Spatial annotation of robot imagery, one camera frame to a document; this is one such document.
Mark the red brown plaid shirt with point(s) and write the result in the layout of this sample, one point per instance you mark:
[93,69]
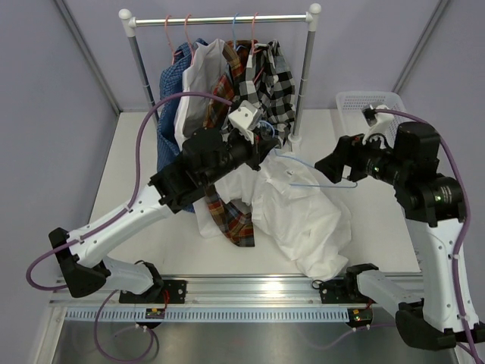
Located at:
[234,224]

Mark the white hanging shirt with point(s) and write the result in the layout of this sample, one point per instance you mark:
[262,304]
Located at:
[201,76]

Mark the white slotted cable duct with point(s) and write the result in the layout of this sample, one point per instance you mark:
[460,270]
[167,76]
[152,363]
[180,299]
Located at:
[212,315]

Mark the blue hanger on rack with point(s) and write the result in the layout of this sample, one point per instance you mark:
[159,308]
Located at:
[236,38]

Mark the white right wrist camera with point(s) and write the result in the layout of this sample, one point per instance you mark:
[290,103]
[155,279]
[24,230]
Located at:
[382,125]

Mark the white plastic basket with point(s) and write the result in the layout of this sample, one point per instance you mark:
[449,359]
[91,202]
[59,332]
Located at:
[350,104]

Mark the white linen shirt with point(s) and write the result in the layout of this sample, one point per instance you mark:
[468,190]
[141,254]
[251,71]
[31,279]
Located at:
[310,228]

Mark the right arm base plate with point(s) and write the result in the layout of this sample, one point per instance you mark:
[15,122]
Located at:
[340,290]

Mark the aluminium mounting rail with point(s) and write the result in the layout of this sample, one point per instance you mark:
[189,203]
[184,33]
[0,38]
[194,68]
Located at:
[243,291]

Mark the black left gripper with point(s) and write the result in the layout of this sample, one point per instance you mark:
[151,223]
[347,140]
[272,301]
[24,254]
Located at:
[257,152]

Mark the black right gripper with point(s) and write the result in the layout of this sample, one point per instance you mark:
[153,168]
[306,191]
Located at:
[350,151]

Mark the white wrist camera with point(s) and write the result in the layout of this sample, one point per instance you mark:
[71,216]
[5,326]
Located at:
[382,125]
[245,118]

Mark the metal clothes rack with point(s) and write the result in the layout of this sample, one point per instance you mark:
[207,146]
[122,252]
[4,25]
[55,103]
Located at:
[311,17]

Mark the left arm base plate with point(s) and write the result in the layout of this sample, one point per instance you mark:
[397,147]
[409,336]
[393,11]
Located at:
[171,291]

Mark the black white checked shirt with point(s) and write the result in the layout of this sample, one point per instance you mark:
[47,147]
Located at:
[267,83]

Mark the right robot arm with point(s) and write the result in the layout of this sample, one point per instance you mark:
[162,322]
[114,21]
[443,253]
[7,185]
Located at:
[434,208]

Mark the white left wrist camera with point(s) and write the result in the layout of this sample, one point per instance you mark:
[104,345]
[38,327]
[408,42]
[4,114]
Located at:
[245,118]

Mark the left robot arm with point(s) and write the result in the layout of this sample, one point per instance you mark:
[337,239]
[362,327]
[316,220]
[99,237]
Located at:
[205,158]

